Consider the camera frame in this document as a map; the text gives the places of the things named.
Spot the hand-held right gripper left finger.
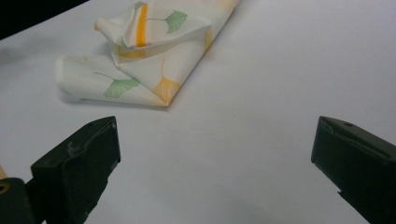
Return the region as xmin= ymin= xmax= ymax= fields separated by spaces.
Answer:
xmin=30 ymin=116 xmax=121 ymax=224

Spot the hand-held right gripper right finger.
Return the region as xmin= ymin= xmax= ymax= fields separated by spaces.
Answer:
xmin=310 ymin=116 xmax=396 ymax=224

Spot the white leaf-print cloth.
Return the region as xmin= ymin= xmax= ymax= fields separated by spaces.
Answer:
xmin=55 ymin=0 xmax=241 ymax=107

